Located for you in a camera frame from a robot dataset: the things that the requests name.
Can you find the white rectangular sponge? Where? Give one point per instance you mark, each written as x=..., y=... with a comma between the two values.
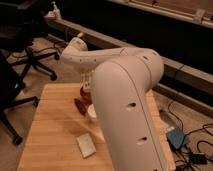
x=86, y=145

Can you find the black adapter on floor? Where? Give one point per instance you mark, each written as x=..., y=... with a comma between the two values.
x=197, y=158

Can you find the white pump bottle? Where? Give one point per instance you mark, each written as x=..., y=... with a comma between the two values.
x=55, y=13

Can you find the blue box on floor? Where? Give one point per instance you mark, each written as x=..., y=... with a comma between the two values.
x=177, y=138

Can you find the white plastic bottle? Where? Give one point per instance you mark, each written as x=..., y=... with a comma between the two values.
x=87, y=82

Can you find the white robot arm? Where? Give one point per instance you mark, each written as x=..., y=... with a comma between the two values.
x=121, y=78

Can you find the black office chair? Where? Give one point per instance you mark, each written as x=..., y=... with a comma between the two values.
x=21, y=21

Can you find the black chair left edge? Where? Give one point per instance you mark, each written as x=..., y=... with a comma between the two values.
x=10, y=87

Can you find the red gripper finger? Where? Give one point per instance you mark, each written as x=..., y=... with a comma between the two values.
x=80, y=106
x=86, y=96

